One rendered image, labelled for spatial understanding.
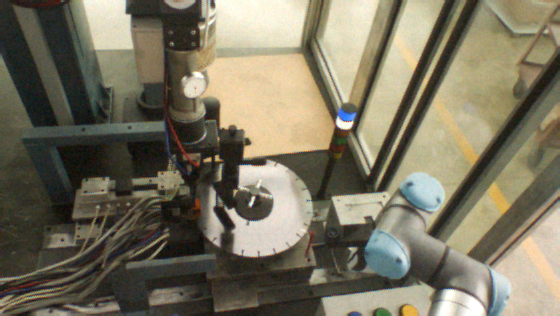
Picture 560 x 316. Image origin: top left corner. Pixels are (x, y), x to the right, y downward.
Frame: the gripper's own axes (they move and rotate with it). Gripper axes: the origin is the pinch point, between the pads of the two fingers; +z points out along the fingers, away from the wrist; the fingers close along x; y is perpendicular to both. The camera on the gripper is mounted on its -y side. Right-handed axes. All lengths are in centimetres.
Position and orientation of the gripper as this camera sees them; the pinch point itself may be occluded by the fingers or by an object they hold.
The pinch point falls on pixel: (348, 264)
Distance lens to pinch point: 108.4
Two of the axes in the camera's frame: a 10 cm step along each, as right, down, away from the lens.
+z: -2.0, 6.1, 7.7
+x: 2.0, -7.5, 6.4
